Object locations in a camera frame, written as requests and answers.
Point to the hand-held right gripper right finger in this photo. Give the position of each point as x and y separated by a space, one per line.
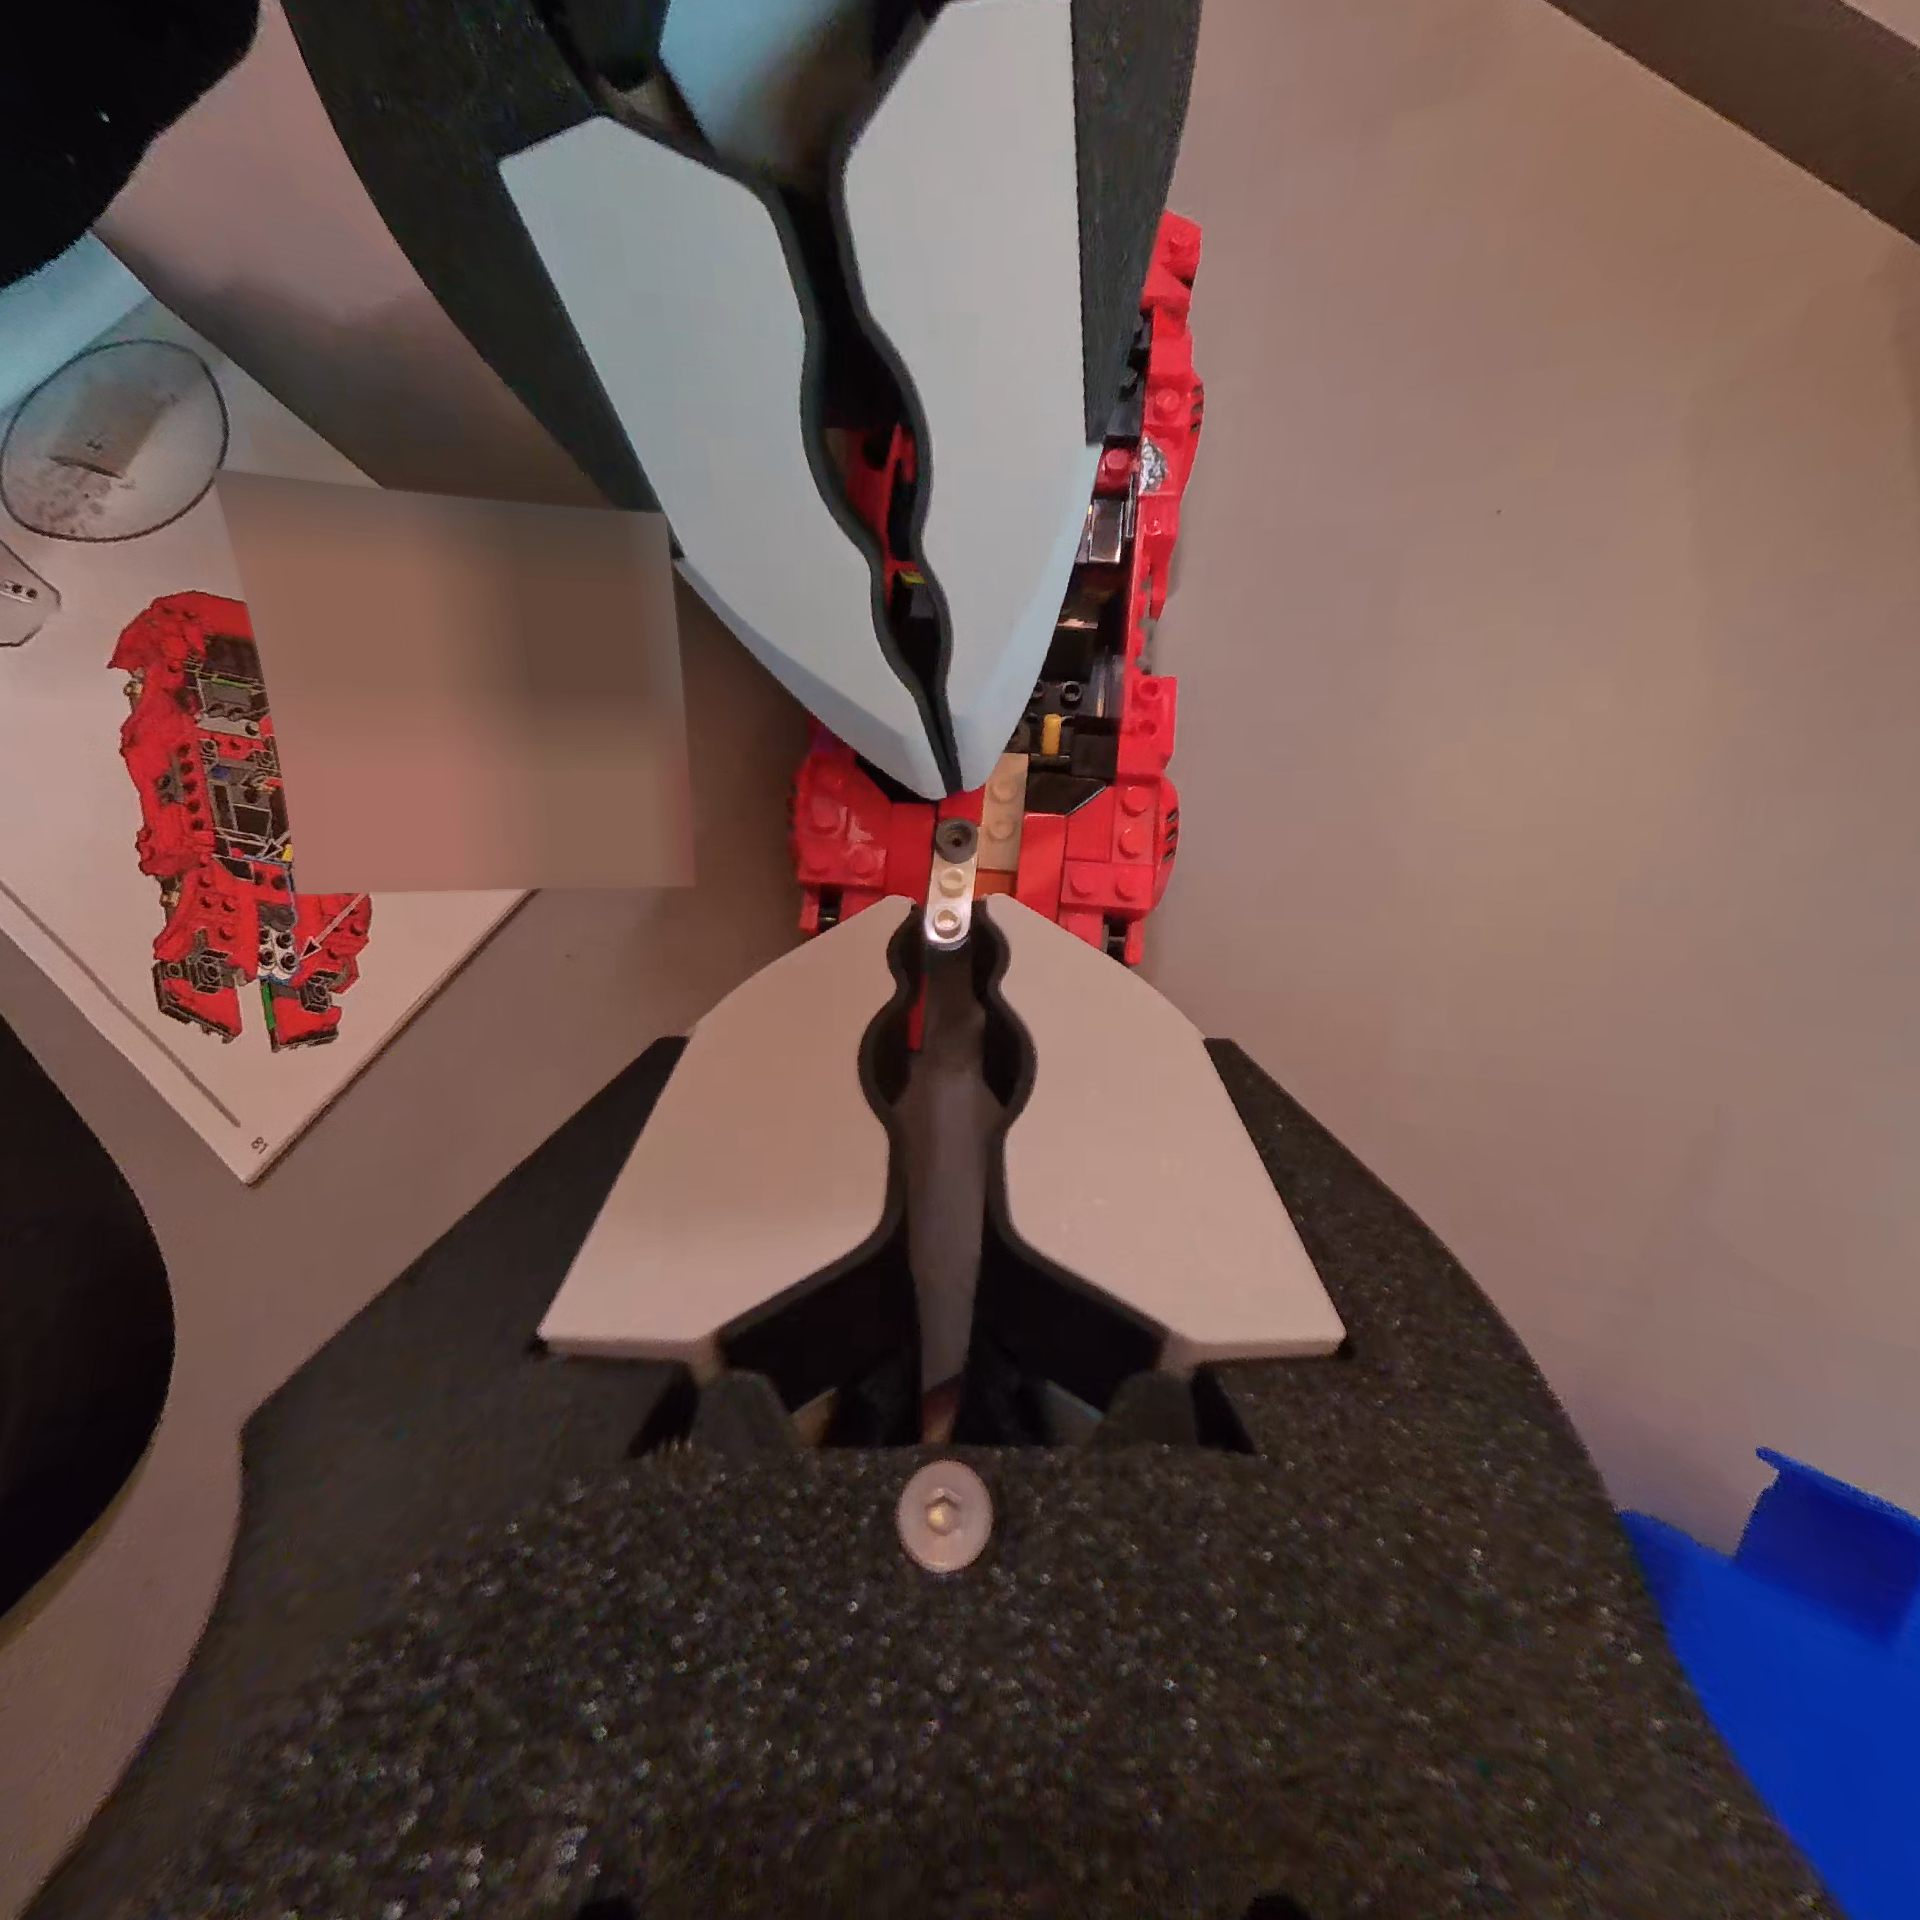
1154 1170

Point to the red toy brick car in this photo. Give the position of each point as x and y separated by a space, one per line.
1118 855

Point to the clear round plastic lid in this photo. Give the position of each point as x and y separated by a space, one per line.
112 434

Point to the toy brick instruction booklet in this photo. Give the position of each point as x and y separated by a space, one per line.
90 901

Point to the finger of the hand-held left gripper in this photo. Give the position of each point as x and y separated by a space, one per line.
691 375
989 299

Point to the black rounded object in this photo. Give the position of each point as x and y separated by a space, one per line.
67 1319

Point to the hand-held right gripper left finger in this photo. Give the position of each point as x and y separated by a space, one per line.
721 1170

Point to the small clear plastic piece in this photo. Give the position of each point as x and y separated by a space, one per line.
22 593

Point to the blue plastic bin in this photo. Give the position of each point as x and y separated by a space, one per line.
1798 1665

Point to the white toy beam with pin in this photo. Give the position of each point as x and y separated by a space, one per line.
948 907

